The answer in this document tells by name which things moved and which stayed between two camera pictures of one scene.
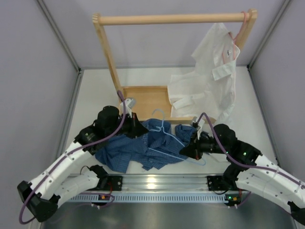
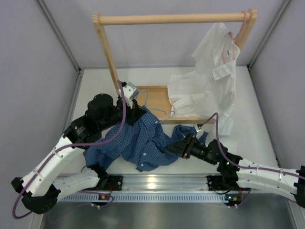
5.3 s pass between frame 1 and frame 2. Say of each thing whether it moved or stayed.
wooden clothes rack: stayed
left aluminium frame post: stayed
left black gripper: moved
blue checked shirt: moved
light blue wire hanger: moved
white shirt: stayed
